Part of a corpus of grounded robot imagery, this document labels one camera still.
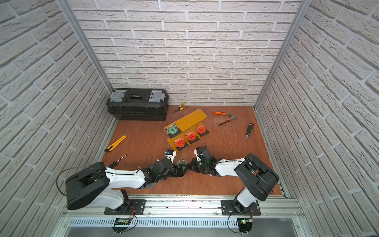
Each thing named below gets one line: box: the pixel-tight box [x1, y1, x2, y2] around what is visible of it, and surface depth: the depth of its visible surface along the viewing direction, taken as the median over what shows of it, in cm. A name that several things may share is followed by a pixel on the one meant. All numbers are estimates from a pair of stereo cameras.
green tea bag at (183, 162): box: [176, 158, 188, 171], surface depth 91 cm
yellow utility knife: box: [104, 135, 127, 153], surface depth 99 cm
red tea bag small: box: [185, 130, 197, 142], surface depth 102 cm
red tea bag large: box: [173, 137, 186, 148], surface depth 99 cm
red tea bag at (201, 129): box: [195, 124, 207, 135], surface depth 106 cm
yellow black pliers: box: [171, 102, 190, 114], surface depth 120 cm
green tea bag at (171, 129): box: [164, 123, 179, 135], surface depth 89 cm
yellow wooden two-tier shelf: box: [163, 109, 210, 153], surface depth 97 cm
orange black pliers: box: [212, 111, 239, 126], surface depth 115 cm
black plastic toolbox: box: [106, 87, 169, 121], surface depth 102 cm
